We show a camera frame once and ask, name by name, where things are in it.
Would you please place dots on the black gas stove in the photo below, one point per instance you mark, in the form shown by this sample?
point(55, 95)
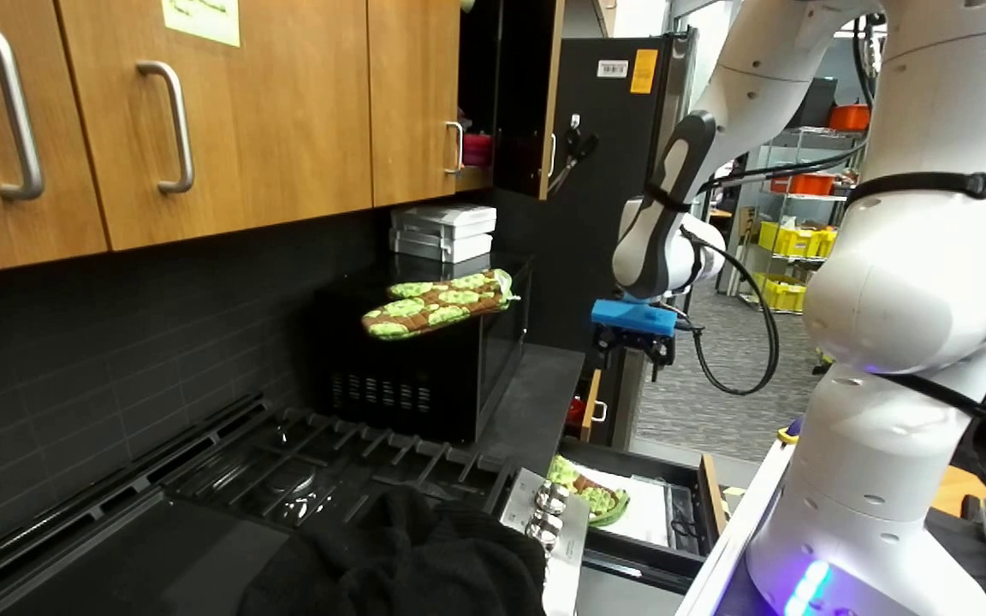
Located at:
point(323, 468)

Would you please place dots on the black tall cabinet panel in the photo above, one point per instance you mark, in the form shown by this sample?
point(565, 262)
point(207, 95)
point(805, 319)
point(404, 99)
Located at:
point(613, 226)

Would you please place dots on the green patterned oven mitt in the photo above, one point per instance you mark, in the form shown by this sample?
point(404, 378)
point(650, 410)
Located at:
point(436, 304)
point(597, 498)

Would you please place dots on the black cloth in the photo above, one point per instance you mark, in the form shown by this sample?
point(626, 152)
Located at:
point(401, 565)

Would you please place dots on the green sticky note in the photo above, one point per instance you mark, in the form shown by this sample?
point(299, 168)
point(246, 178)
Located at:
point(202, 18)

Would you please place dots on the yellow parts bin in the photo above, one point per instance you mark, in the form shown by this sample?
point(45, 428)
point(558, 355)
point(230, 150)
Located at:
point(795, 241)
point(785, 296)

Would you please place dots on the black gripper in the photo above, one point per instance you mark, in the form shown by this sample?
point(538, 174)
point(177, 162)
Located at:
point(651, 351)

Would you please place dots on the yellow sticker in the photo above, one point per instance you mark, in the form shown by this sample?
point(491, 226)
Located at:
point(645, 70)

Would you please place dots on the white box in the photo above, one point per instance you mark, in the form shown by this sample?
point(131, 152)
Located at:
point(446, 253)
point(446, 222)

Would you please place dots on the silver stove knob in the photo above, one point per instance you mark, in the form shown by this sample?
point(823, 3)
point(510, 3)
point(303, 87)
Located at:
point(558, 493)
point(538, 532)
point(550, 513)

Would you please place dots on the black steel microwave oven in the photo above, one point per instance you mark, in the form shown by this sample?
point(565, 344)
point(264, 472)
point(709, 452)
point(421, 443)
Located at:
point(426, 378)

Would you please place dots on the red kitchen utensil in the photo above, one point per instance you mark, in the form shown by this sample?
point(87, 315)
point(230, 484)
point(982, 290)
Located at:
point(578, 412)

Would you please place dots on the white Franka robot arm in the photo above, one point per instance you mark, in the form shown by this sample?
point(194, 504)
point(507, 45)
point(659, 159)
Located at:
point(917, 286)

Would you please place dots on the white label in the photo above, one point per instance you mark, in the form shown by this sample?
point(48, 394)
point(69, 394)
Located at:
point(610, 70)

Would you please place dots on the small orange storage bin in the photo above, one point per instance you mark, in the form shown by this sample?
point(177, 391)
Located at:
point(814, 182)

